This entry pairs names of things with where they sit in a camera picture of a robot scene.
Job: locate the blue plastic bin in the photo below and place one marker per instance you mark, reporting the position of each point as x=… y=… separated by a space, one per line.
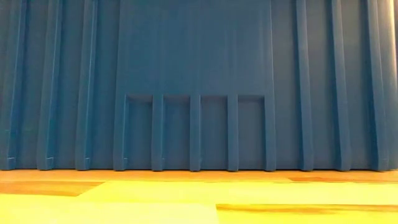
x=199 y=77

